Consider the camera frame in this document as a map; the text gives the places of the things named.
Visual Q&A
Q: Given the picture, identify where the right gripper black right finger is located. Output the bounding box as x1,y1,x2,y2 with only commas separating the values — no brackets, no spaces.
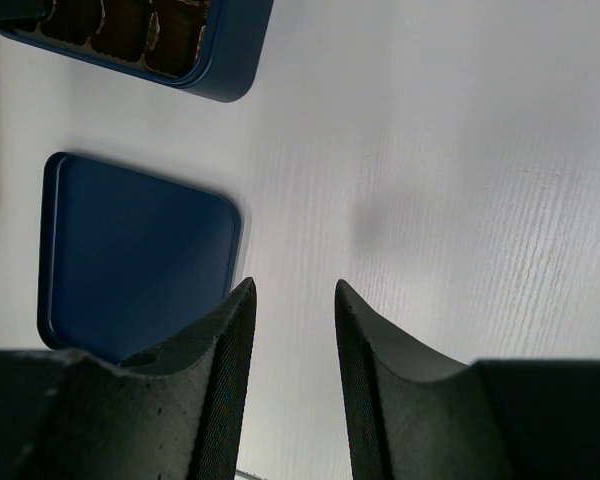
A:
335,281,600,479

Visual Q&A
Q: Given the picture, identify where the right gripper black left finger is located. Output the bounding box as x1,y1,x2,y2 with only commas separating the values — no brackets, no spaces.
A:
0,278,257,479

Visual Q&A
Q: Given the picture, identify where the navy blue chocolate tin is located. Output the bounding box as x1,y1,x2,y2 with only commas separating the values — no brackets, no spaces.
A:
0,0,273,103

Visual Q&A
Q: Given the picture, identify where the navy blue tin lid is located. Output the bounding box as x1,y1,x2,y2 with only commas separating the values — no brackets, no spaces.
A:
37,152,242,363

